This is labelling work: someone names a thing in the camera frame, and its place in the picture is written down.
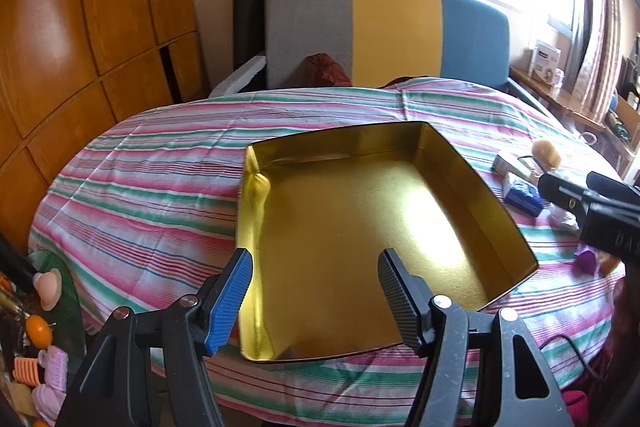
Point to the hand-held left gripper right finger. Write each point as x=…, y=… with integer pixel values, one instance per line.
x=397, y=302

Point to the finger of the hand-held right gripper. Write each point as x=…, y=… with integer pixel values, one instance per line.
x=615, y=192
x=562, y=193

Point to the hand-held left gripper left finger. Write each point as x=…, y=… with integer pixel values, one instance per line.
x=231, y=302

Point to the small orange object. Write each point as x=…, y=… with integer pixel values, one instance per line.
x=607, y=266

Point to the purple wrapper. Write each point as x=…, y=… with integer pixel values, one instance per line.
x=587, y=262

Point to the blue packet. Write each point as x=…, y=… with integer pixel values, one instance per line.
x=520, y=197

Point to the beige round sponge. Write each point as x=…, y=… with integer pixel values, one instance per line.
x=545, y=152

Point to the green and white box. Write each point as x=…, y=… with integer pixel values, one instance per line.
x=505, y=164

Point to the gold tin box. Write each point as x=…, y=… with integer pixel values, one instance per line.
x=350, y=232

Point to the open cardboard box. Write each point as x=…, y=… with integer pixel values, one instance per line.
x=627, y=109

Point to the wooden side desk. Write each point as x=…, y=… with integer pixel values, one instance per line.
x=565, y=99

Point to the striped tablecloth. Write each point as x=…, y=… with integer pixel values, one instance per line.
x=160, y=187

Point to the striped side curtain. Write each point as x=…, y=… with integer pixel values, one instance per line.
x=597, y=57

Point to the white printed carton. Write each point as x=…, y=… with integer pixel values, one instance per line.
x=545, y=57

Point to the magenta fabric item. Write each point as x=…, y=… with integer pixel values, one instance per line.
x=575, y=407

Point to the pink plastic toy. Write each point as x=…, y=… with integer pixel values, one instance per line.
x=47, y=289

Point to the pink hair roller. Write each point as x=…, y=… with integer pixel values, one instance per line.
x=56, y=367

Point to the orange fruit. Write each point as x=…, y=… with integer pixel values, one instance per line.
x=37, y=331

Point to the peach ribbed hair roller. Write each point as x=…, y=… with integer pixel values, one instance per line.
x=26, y=369

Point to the grey yellow blue chair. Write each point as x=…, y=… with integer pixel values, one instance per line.
x=390, y=32

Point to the black rolled mat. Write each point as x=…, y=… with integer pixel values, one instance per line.
x=250, y=17

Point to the wooden wardrobe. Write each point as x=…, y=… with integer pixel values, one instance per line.
x=75, y=32

